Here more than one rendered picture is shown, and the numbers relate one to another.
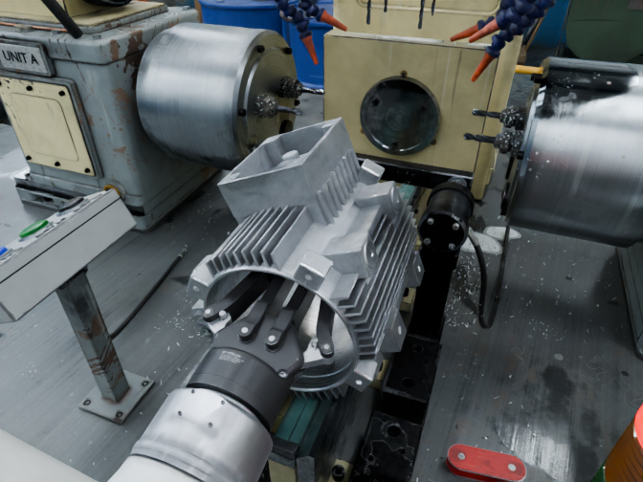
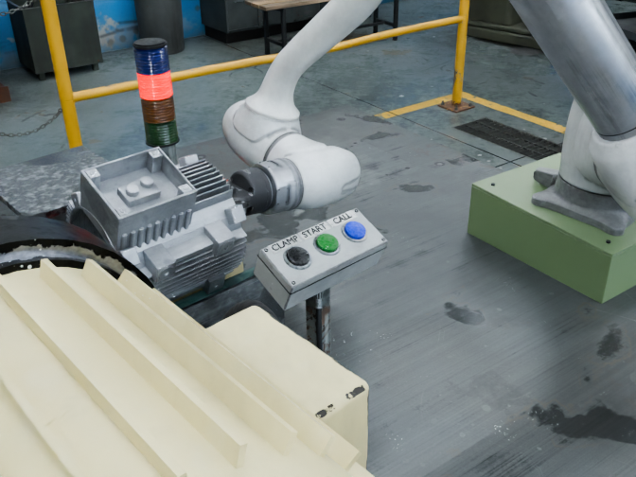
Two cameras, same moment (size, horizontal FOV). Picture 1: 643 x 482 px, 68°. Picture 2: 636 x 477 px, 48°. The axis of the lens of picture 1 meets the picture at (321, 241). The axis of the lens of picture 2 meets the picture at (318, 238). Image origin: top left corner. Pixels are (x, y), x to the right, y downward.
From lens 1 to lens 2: 132 cm
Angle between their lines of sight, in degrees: 109
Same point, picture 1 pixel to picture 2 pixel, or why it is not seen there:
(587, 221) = not seen: outside the picture
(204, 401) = (266, 165)
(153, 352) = not seen: hidden behind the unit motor
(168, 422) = (282, 165)
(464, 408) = not seen: hidden behind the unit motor
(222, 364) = (252, 171)
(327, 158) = (124, 166)
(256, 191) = (179, 180)
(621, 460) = (167, 109)
